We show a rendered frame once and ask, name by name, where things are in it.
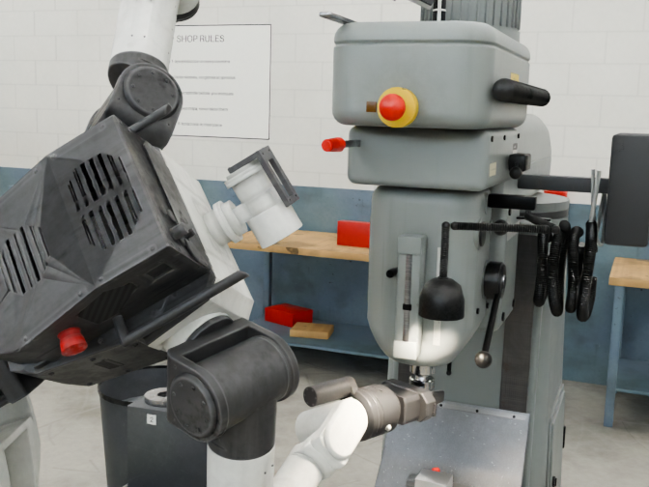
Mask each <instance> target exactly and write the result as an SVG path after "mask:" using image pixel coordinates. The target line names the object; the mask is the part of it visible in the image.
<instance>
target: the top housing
mask: <svg viewBox="0 0 649 487"><path fill-rule="evenodd" d="M334 43H335V44H336V46H334V48H333V80H332V115H333V117H334V119H335V120H336V121H337V122H338V123H340V124H342V125H346V126H367V127H389V126H388V125H386V124H385V123H384V122H383V121H382V120H381V118H380V116H379V114H378V101H379V99H380V97H381V95H382V94H383V93H384V92H385V91H386V90H388V89H390V88H393V87H401V88H406V89H408V90H410V91H412V92H413V93H414V95H415V96H416V98H417V101H418V113H417V116H416V118H415V119H414V121H413V122H412V123H411V124H409V125H408V126H406V127H404V128H423V129H506V128H517V127H519V126H521V125H522V124H523V123H524V121H525V119H526V110H527V105H526V104H518V103H511V102H503V101H499V100H497V99H496V98H495V97H494V95H493V86H494V84H495V83H496V82H497V80H499V79H500V78H509V79H512V80H516V81H519V82H522V83H525V84H528V81H529V67H530V64H529V63H528V61H529V60H530V52H529V50H528V48H527V47H526V46H525V45H523V44H521V43H519V42H517V41H515V40H514V39H512V38H510V37H508V36H507V35H505V34H503V33H502V32H500V31H498V30H496V29H495V28H493V27H492V26H490V25H489V24H486V23H482V22H475V21H458V20H450V21H375V22H352V23H346V24H344V25H342V26H340V27H339V28H338V29H337V31H336V33H335V35H334ZM367 101H376V102H377V112H366V102H367Z"/></svg>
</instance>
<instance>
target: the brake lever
mask: <svg viewBox="0 0 649 487"><path fill-rule="evenodd" d="M360 142H361V140H357V139H356V140H344V139H343V138H341V137H334V138H329V139H325V140H324V141H323V142H322V149H323V150H324V151H325V152H342V151H343V150H344V149H345V148H350V147H360Z"/></svg>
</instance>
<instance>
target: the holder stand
mask: <svg viewBox="0 0 649 487"><path fill-rule="evenodd" d="M207 445H208V443H202V442H198V441H196V440H194V439H192V438H191V437H189V436H188V435H187V434H186V433H184V432H183V431H181V430H180V429H178V428H177V427H175V426H173V425H172V424H171V423H169V422H168V420H167V387H160V388H155V389H152V390H149V391H147V392H146V393H145V395H144V396H142V397H141V398H139V399H137V400H136V401H134V402H132V403H131V404H129V405H127V487H207Z"/></svg>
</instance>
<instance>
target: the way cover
mask: <svg viewBox="0 0 649 487"><path fill-rule="evenodd" d="M467 415H468V416H467ZM488 418H489V419H488ZM511 420H512V421H511ZM529 421H530V414H526V413H519V412H513V411H507V410H500V409H495V408H488V407H482V406H475V405H469V404H463V403H457V402H450V401H443V402H441V403H439V404H437V414H436V416H432V417H431V418H430V419H428V420H425V421H422V422H418V421H413V422H410V423H407V424H404V425H401V424H398V425H399V426H398V425H397V426H396V427H395V429H394V430H392V431H391V432H388V433H386V436H385V442H384V448H383V453H382V458H381V464H380V468H379V472H378V475H377V479H376V483H375V487H406V483H407V479H408V478H409V476H410V474H411V473H413V474H419V473H420V472H421V471H422V469H426V470H432V468H439V469H440V472H441V473H451V474H453V482H458V483H462V484H467V485H472V486H473V487H522V477H523V469H524V461H525V453H526V446H527V437H528V429H529ZM515 423H516V424H515ZM473 430H474V431H473ZM520 430H521V431H520ZM453 432H454V433H453ZM430 433H431V434H430ZM460 435H461V436H460ZM473 438H474V439H473ZM404 439H405V440H404ZM519 439H520V440H519ZM392 441H393V442H392ZM498 452H499V453H498ZM404 455H405V456H404ZM439 456H441V457H439ZM425 460H426V461H425ZM431 461H432V462H431ZM492 462H493V463H492ZM418 464H419V465H420V466H419V465H418ZM392 466H393V468H392ZM450 466H451V467H450ZM400 468H401V469H400ZM477 468H478V469H477ZM508 468H509V469H508ZM405 469H406V470H405ZM455 469H456V470H455ZM452 470H453V471H452ZM383 471H384V472H383ZM451 471H452V472H451ZM502 476H503V477H502ZM392 477H393V478H392ZM397 482H398V483H397ZM508 482H509V483H508Z"/></svg>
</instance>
